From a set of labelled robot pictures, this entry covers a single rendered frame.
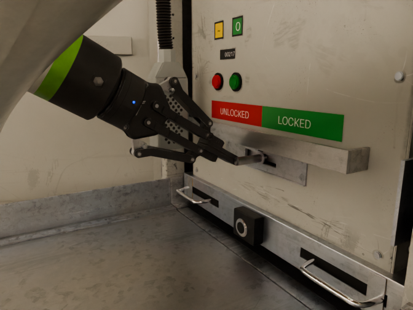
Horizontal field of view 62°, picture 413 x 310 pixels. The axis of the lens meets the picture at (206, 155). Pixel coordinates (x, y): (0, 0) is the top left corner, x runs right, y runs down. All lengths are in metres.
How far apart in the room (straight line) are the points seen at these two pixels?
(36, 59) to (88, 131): 0.71
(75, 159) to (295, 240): 0.58
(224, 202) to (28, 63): 0.55
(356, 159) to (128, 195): 0.52
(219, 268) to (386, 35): 0.40
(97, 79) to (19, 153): 0.55
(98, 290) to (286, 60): 0.43
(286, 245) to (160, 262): 0.21
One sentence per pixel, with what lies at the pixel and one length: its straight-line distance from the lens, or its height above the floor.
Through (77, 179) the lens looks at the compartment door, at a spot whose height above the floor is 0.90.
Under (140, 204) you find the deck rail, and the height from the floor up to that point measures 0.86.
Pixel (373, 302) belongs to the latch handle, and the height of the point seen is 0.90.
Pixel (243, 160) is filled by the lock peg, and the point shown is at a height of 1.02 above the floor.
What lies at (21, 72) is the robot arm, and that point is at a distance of 0.20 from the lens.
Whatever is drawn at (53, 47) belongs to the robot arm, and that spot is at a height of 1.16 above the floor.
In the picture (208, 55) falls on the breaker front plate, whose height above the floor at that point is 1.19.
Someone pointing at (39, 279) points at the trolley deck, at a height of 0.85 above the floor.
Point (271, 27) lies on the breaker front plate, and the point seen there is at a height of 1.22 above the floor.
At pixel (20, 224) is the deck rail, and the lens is 0.77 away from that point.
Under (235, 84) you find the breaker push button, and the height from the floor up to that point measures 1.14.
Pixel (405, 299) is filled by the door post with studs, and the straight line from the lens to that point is 0.43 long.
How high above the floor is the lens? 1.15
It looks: 13 degrees down
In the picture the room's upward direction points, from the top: straight up
